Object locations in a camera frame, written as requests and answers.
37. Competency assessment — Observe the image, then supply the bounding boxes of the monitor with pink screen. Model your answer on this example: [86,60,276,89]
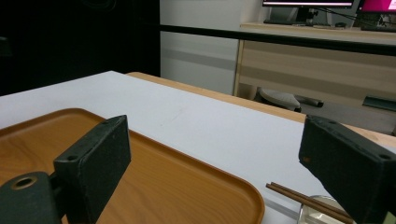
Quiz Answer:
[356,0,396,14]

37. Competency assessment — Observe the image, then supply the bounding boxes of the light wooden desk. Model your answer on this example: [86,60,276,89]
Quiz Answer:
[233,21,396,108]

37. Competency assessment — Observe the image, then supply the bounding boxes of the brown wooden tray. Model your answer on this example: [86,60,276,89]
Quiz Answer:
[0,107,266,224]

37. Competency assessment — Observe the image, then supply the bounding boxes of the black curtain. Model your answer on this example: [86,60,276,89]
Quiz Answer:
[0,0,162,97]

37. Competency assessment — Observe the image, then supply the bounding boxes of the white table cover board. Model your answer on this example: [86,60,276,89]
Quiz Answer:
[0,70,396,224]

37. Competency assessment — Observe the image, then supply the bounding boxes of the black computer monitor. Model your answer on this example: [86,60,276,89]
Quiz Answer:
[262,0,355,26]

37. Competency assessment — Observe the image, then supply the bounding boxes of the grey chair base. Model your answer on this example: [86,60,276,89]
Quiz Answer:
[255,88,325,113]

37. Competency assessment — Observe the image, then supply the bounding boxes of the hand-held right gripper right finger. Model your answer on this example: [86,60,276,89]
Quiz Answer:
[298,114,396,224]

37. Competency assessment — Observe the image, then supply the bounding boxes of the black keyboard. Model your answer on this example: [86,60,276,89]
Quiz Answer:
[361,24,396,34]

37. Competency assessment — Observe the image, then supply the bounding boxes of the white cabinet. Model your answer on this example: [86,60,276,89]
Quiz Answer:
[160,0,247,96]

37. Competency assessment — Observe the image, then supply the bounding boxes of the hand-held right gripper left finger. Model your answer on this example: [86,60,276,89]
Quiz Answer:
[53,114,132,224]

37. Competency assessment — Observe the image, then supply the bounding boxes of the black metal frame bar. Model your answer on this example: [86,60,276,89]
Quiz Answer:
[160,23,396,58]

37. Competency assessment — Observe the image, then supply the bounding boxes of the clear glass container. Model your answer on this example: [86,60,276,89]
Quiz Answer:
[297,194,358,224]

